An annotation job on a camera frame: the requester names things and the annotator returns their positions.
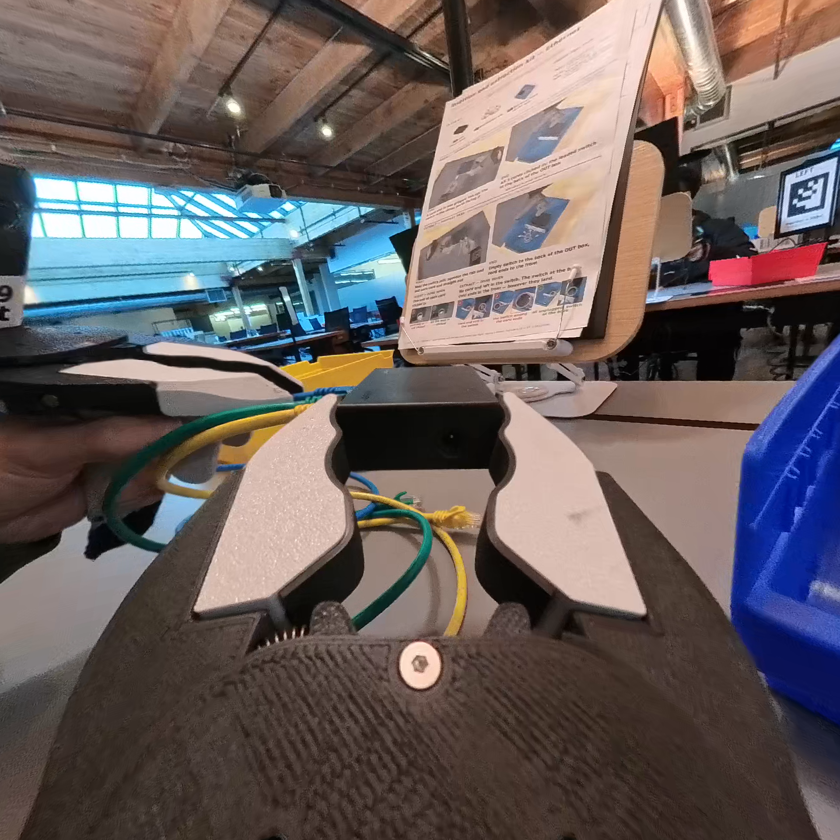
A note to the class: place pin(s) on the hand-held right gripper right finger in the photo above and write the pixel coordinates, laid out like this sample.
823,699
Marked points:
564,518

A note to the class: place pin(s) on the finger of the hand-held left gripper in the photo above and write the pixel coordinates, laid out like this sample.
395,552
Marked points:
210,390
210,358

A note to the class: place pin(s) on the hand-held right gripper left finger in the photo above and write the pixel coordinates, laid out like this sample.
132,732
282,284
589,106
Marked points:
282,512

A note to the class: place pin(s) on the black network switch box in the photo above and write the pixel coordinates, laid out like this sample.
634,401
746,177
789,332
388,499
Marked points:
420,420

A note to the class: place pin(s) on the blue plastic bin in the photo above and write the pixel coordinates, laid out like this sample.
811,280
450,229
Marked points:
787,558

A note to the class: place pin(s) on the person's left hand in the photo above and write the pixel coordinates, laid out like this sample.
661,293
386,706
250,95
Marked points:
46,472

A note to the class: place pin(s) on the white stand base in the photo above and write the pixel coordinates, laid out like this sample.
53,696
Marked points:
577,397

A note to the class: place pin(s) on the yellow plastic bin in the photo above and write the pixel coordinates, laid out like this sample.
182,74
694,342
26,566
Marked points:
341,371

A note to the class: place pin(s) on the skylight window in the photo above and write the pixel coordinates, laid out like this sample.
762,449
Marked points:
131,210

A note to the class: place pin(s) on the white ceiling unit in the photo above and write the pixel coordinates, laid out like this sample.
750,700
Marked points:
259,193

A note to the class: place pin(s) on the ceiling spot light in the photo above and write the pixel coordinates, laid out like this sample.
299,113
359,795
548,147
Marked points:
326,130
233,105

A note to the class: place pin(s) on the wooden document stand board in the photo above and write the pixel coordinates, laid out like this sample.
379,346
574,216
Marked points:
630,262

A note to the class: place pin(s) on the long wooden desk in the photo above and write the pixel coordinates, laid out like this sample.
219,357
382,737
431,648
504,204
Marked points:
754,292

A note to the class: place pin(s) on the pale wooden chair back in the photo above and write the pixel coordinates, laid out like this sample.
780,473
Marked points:
674,229

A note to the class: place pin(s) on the printed instruction sheet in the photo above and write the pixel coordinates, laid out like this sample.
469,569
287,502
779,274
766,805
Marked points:
525,197

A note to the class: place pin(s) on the red box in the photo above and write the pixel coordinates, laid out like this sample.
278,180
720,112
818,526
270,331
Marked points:
768,262

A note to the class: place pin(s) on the black ceiling pillar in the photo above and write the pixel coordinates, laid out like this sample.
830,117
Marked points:
457,46

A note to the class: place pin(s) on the computer monitor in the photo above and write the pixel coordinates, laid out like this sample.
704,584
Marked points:
807,190

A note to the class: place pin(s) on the silver ventilation duct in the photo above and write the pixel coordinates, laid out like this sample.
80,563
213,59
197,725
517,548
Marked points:
695,52

